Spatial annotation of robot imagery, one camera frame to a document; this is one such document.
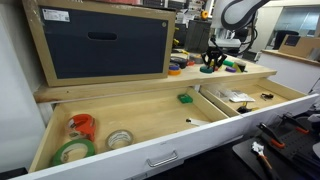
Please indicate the purple tape roll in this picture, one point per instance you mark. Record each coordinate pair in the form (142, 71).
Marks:
(230, 69)

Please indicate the black binder clip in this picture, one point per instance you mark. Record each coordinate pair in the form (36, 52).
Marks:
(266, 96)

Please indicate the large green tape roll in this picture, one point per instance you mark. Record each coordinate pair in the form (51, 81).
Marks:
(73, 150)

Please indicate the red tape roll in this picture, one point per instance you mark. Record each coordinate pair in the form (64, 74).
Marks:
(190, 62)

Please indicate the clear tape roll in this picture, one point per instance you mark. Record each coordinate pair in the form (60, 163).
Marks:
(118, 139)

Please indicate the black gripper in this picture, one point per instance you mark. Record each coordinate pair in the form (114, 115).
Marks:
(213, 54)

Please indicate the small green plastic box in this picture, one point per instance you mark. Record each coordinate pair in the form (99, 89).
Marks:
(185, 98)

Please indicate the white black marker pen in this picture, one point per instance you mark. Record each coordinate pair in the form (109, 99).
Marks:
(196, 122)

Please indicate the small teal green tape roll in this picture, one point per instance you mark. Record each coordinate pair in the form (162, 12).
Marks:
(205, 69)

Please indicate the grey tape roll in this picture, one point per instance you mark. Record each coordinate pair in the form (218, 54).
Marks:
(196, 58)

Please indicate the bright green tape roll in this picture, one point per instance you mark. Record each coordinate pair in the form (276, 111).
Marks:
(228, 63)

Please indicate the clear plastic bag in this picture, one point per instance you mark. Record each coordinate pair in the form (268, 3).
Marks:
(230, 95)

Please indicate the wooden box with black front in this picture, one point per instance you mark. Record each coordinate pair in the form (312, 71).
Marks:
(87, 42)

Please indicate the dark grey fabric bin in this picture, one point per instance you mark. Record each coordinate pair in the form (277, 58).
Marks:
(197, 36)

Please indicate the cardboard box on right counter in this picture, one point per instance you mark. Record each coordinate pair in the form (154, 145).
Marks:
(299, 46)

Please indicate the open white wooden drawer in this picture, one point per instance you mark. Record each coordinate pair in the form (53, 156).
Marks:
(157, 120)

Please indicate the orange tape dispenser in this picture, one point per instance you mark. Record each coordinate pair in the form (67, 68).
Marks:
(81, 126)

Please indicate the metal drawer handle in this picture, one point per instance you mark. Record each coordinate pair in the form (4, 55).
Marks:
(174, 155)

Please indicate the black orange clamp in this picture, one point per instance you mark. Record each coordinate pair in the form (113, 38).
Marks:
(298, 126)
(275, 140)

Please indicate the black yellow small tool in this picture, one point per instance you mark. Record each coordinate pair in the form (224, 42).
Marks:
(244, 109)

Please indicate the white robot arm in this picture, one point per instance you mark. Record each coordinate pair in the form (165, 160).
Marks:
(229, 16)

